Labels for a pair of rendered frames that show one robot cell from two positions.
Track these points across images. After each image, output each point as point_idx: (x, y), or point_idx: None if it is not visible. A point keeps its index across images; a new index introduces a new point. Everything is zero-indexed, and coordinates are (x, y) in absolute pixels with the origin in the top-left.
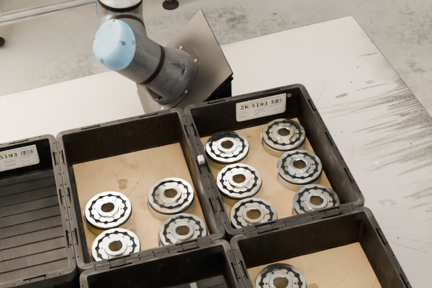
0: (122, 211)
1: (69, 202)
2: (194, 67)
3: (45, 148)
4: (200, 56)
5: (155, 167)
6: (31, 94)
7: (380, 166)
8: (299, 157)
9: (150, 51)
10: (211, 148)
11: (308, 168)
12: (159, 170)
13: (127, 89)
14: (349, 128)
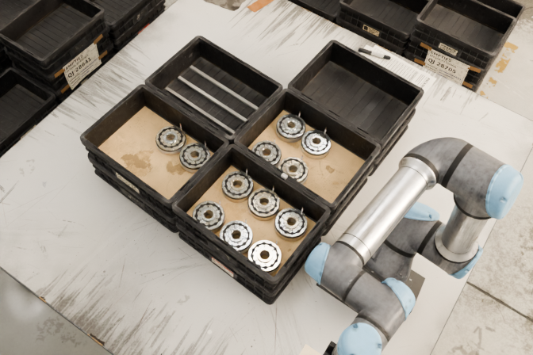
0: (308, 144)
1: (327, 112)
2: (368, 267)
3: None
4: (370, 274)
5: (323, 190)
6: (481, 234)
7: (204, 330)
8: (239, 239)
9: (393, 230)
10: (299, 215)
11: (228, 234)
12: (319, 190)
13: (429, 282)
14: (247, 354)
